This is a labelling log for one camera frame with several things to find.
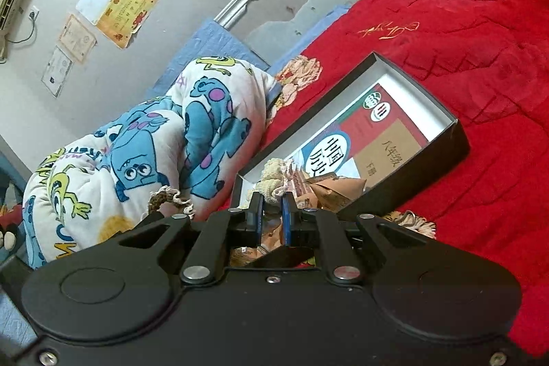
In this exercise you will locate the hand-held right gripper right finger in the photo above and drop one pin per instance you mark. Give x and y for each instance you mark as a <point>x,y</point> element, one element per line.
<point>286,222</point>

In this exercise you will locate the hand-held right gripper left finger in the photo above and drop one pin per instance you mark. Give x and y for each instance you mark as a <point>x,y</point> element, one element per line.
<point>259,220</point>

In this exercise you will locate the beige knitted scrunchie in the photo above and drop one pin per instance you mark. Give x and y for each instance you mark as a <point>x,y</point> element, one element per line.
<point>274,173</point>

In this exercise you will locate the black scrunchie with lace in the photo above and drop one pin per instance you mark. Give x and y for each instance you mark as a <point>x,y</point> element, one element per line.
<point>161,199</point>

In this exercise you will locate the black cardboard box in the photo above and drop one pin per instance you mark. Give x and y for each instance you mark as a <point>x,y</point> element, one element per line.
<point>429,160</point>

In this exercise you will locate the red cover book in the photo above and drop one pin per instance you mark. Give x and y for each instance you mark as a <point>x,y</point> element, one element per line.
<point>386,134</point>

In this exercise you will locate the white cartoon monster blanket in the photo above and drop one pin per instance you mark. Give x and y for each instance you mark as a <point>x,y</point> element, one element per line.
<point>128,160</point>

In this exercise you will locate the blue bed sheet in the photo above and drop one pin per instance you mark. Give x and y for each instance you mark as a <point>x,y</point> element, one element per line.
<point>330,23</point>

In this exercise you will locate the red bear print blanket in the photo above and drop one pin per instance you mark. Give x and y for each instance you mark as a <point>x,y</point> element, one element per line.
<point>493,91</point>

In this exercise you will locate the yellow certificate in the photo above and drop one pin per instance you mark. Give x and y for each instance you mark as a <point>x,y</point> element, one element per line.
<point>128,10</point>

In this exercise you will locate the black red plush toy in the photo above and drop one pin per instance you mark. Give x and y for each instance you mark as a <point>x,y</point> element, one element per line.
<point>7,231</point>

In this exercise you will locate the beige certificate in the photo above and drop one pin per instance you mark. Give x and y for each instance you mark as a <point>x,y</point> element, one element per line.
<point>77,38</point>

